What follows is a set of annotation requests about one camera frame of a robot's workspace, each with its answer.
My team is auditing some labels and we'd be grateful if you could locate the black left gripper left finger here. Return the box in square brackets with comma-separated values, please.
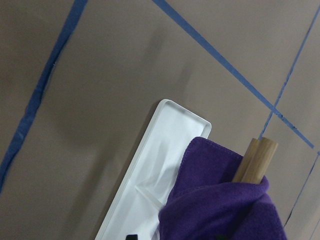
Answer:
[125, 234, 138, 240]

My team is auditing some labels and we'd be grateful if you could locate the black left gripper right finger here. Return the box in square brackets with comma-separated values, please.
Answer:
[215, 235, 228, 240]

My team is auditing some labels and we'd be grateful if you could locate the purple microfiber towel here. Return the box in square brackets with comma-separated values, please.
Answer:
[158, 137, 287, 240]

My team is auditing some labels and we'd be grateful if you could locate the white wooden-bar towel rack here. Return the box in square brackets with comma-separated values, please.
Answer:
[94, 98, 279, 240]

